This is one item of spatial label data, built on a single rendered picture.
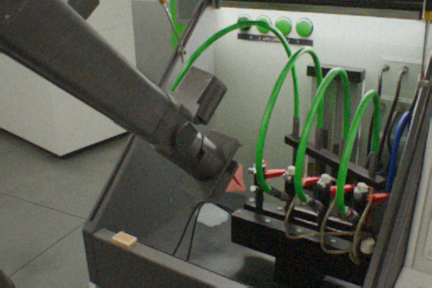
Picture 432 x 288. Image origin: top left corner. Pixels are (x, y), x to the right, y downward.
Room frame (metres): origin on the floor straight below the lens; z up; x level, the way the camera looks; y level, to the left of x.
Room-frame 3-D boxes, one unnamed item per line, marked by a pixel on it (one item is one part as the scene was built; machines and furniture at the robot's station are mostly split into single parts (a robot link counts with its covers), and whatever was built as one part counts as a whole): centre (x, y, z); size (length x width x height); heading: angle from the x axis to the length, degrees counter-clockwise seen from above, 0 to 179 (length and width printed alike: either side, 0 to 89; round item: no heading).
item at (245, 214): (0.93, -0.21, 0.91); 0.34 x 0.10 x 0.15; 56
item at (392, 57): (1.08, -0.45, 1.20); 0.13 x 0.03 x 0.31; 56
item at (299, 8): (1.22, -0.25, 1.43); 0.54 x 0.03 x 0.02; 56
